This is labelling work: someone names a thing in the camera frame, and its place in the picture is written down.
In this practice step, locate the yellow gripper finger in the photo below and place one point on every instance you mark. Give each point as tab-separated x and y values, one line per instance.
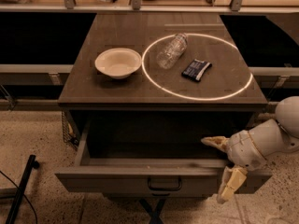
232	179
218	142

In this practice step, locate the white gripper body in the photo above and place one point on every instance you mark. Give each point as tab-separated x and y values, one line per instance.
244	149

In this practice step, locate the grey top drawer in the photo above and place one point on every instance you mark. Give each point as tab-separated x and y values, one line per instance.
96	169

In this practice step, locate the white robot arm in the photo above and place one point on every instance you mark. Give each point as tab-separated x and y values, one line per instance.
280	134

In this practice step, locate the grey drawer cabinet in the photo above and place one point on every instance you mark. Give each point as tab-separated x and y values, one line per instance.
159	108

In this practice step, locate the dark blue snack packet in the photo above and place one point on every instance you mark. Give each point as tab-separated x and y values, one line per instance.
195	70

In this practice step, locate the clear plastic water bottle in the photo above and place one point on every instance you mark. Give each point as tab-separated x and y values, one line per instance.
170	54

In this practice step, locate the white paper bowl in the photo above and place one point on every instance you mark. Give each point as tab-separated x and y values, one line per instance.
118	63

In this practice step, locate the black metal stand leg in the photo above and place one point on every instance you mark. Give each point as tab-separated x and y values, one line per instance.
31	164

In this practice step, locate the wire mesh side basket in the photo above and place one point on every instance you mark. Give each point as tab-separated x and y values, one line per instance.
68	133

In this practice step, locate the metal shelf rail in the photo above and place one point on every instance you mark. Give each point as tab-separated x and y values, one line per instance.
34	74

